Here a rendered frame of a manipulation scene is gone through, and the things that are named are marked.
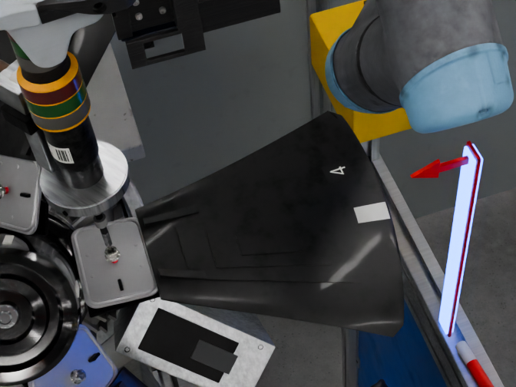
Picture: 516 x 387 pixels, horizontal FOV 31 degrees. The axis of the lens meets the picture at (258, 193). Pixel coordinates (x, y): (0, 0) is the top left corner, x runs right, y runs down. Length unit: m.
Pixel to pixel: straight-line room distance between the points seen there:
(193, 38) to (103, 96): 0.83
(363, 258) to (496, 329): 1.33
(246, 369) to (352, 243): 0.20
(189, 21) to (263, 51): 1.07
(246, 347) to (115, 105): 0.58
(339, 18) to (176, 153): 0.69
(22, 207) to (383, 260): 0.33
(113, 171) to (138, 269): 0.12
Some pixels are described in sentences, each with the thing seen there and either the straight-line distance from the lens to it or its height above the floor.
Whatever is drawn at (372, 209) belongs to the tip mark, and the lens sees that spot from 0.87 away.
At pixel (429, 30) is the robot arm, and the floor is 1.44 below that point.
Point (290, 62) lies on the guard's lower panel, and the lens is 1.73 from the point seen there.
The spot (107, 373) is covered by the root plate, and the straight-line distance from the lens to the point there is 0.90.
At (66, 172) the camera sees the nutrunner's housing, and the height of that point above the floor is 1.33.
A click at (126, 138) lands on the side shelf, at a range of 1.38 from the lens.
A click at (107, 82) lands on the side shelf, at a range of 1.47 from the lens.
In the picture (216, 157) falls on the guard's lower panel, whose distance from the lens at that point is 1.85.
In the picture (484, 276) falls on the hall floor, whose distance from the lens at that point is 2.24.
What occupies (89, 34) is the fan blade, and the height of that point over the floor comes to 1.36.
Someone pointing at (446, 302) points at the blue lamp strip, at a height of 0.93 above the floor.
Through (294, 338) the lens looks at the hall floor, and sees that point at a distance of 2.14.
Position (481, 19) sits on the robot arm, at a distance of 0.63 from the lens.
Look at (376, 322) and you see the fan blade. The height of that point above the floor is 1.13.
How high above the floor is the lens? 1.86
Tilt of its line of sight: 51 degrees down
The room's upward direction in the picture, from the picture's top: 7 degrees counter-clockwise
